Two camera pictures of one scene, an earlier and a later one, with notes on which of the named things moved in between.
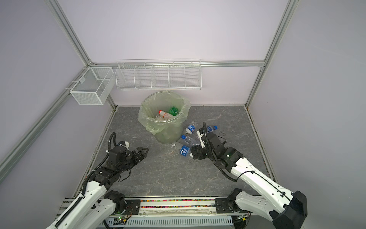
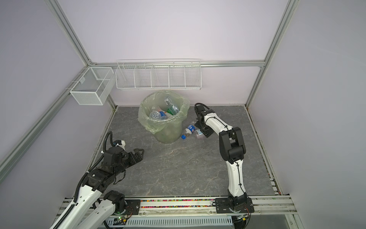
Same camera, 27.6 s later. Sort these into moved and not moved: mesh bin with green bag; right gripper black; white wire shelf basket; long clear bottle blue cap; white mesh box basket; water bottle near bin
Moved: long clear bottle blue cap; right gripper black
Not moved: water bottle near bin; white wire shelf basket; mesh bin with green bag; white mesh box basket
